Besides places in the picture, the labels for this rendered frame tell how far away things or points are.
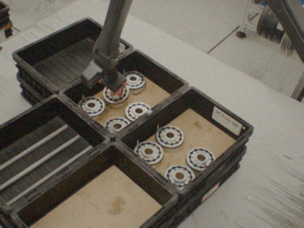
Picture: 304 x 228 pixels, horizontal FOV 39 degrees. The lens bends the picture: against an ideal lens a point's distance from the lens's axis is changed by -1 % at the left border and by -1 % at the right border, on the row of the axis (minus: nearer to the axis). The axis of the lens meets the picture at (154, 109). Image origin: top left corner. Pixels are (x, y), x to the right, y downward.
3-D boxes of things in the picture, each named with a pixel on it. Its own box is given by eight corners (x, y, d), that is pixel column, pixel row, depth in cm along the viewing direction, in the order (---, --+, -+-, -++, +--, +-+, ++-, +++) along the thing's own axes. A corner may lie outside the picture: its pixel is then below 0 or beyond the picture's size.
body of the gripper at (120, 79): (115, 92, 155) (110, 81, 149) (95, 78, 159) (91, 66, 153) (127, 81, 157) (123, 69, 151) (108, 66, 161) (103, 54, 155)
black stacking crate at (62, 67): (88, 38, 199) (88, 16, 191) (133, 69, 186) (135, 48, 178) (15, 76, 178) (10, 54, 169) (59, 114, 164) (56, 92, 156)
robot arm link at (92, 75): (119, 57, 141) (100, 41, 142) (93, 81, 137) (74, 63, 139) (118, 72, 152) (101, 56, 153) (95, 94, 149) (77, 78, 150)
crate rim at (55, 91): (88, 20, 192) (88, 15, 191) (135, 51, 179) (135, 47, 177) (10, 57, 171) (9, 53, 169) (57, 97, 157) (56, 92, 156)
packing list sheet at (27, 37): (29, 27, 220) (29, 26, 219) (61, 46, 211) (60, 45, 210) (-25, 57, 201) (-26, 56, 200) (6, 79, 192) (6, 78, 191)
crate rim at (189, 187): (190, 88, 166) (191, 84, 164) (255, 132, 152) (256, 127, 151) (113, 143, 144) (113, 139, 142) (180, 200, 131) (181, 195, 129)
